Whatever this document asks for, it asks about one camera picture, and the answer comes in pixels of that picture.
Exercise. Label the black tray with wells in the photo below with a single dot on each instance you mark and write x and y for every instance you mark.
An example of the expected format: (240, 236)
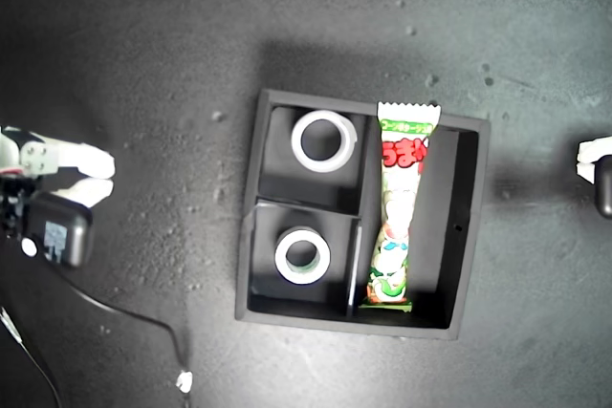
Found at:
(440, 217)

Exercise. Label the white tape roll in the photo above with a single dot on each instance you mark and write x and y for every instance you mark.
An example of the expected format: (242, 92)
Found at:
(279, 257)
(297, 143)

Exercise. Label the black camera box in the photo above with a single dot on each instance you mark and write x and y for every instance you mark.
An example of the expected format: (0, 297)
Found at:
(605, 188)
(72, 231)

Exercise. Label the green printed snack bar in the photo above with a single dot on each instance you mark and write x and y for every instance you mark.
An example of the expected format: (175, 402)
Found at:
(399, 217)

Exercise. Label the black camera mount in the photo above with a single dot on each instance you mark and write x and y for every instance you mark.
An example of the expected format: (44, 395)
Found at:
(12, 207)

